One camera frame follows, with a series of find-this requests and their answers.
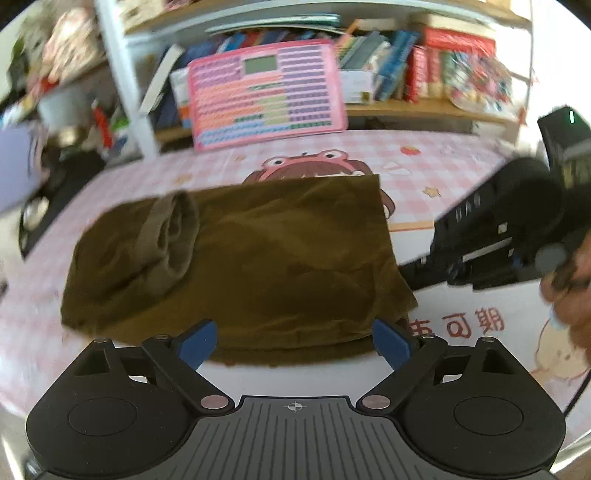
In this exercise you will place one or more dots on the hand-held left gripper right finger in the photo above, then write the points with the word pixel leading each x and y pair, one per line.
pixel 391 344

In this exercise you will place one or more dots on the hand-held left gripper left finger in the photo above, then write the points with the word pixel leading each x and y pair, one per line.
pixel 198 344

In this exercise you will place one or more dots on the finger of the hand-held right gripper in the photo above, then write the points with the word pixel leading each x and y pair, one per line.
pixel 425 272

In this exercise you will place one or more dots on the lavender folded clothes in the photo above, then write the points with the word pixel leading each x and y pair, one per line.
pixel 16 170

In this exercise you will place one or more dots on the person's right hand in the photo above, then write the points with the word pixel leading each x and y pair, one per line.
pixel 575 295

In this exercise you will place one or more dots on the pink checked cartoon table mat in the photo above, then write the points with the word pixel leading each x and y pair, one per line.
pixel 438 166

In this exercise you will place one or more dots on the floral paper ornament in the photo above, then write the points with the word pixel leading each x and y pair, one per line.
pixel 485 83

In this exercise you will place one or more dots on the red boxed book set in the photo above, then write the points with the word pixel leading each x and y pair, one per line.
pixel 457 46

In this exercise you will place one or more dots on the row of colourful books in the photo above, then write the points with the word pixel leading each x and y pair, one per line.
pixel 383 60

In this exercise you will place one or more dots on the black keyboard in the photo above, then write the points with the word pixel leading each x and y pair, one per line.
pixel 64 184

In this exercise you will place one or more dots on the white wristwatch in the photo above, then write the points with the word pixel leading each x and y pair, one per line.
pixel 34 214

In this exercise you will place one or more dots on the white pen jar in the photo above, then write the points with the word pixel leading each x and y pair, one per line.
pixel 122 134

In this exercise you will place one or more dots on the pink learning tablet toy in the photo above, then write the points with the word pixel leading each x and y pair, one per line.
pixel 268 97

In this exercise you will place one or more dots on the red tassel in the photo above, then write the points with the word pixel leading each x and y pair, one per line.
pixel 102 127

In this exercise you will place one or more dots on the white blue orange box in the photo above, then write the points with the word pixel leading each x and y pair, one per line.
pixel 180 97

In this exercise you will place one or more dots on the white bookshelf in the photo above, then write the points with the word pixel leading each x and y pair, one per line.
pixel 124 92

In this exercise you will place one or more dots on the thick white book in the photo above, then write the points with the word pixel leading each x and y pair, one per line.
pixel 159 78

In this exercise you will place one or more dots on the row of blue books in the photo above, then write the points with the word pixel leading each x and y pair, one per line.
pixel 221 44

